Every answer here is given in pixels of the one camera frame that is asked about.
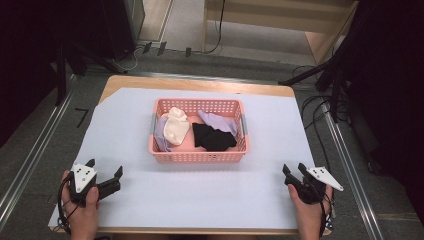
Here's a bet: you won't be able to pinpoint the black tripod stand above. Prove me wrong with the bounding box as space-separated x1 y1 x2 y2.
278 19 359 124

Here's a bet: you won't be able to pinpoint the dark cabinet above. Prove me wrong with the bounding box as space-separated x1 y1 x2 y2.
99 0 147 62

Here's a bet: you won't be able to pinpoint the black hanging cable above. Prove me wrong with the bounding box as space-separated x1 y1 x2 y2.
203 0 227 55

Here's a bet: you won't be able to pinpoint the lavender sock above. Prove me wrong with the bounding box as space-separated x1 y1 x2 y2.
154 113 173 153
197 109 239 137

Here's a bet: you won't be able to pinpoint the wooden table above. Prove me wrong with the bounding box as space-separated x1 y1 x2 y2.
48 74 333 236

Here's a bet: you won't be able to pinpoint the person's left hand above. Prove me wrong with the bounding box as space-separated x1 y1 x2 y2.
61 170 101 240

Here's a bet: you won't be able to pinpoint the black floor cables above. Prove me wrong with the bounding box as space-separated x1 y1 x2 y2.
291 64 338 173

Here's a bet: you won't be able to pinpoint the white floor cable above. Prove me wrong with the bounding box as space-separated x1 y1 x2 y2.
112 44 145 73

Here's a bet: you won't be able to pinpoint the white paper sheet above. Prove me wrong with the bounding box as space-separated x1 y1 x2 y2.
48 87 332 231

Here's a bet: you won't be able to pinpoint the white sock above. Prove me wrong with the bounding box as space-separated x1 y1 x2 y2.
162 106 191 146

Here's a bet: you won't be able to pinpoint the light wooden shelf unit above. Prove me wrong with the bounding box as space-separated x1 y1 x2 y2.
202 0 360 66

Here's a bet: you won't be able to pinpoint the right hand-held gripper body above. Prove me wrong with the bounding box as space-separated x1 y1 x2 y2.
295 166 345 205

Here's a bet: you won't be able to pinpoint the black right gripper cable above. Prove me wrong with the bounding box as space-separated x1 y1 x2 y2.
318 191 335 238

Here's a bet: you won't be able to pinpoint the metal floor rail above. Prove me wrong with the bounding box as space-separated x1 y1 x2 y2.
322 101 385 240
84 69 329 88
0 74 78 231

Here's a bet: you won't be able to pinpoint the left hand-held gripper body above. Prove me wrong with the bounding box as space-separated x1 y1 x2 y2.
67 163 100 207

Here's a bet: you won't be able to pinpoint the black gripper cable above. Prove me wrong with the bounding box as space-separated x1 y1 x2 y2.
318 191 335 238
57 173 81 235

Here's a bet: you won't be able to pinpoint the pink plastic basket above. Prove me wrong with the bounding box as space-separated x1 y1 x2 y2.
148 97 251 164

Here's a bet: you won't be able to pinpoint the black sock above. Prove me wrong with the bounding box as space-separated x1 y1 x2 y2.
191 122 238 152

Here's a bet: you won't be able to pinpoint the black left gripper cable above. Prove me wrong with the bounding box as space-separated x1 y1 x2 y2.
57 173 81 235

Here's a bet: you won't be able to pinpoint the person's right hand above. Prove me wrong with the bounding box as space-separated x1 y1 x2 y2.
287 184 334 240

